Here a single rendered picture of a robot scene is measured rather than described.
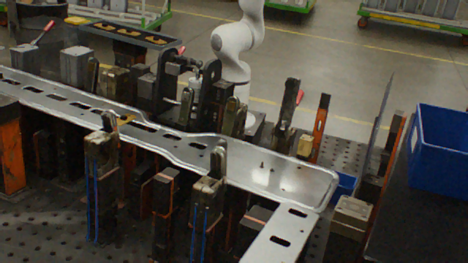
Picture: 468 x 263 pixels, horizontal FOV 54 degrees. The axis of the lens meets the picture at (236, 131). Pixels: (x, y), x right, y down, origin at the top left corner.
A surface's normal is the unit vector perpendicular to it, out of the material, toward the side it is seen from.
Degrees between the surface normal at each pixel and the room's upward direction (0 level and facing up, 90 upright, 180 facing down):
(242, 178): 0
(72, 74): 90
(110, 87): 90
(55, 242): 0
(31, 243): 0
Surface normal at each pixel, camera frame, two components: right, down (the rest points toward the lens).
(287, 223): 0.11, -0.89
